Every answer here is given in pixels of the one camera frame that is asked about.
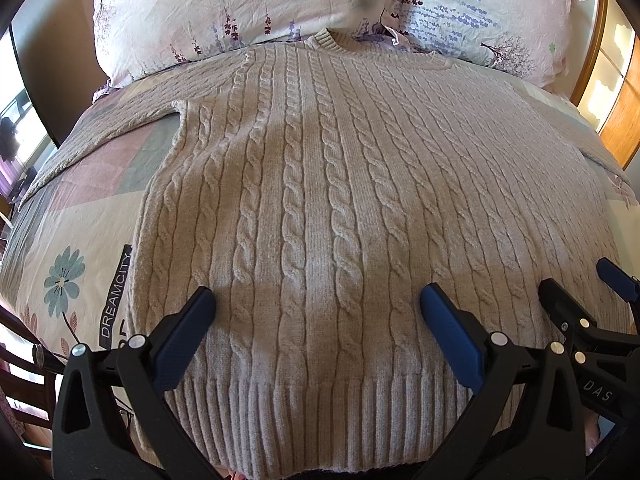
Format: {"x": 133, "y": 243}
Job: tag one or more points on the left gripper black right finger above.
{"x": 524, "y": 420}

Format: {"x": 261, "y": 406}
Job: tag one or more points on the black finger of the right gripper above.
{"x": 605, "y": 363}
{"x": 624, "y": 285}

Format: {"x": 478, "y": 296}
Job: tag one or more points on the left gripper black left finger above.
{"x": 90, "y": 439}

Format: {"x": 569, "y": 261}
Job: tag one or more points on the dark wooden chair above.
{"x": 29, "y": 388}

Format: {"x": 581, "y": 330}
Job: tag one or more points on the pastel patchwork bed sheet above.
{"x": 85, "y": 229}

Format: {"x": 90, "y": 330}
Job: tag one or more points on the wooden headboard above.
{"x": 602, "y": 74}

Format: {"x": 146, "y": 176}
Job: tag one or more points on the right floral pink pillow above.
{"x": 528, "y": 39}

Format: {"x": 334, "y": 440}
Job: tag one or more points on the floral pink pillow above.
{"x": 528, "y": 39}
{"x": 138, "y": 38}

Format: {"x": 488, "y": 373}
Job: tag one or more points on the left floral pink pillow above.
{"x": 138, "y": 38}

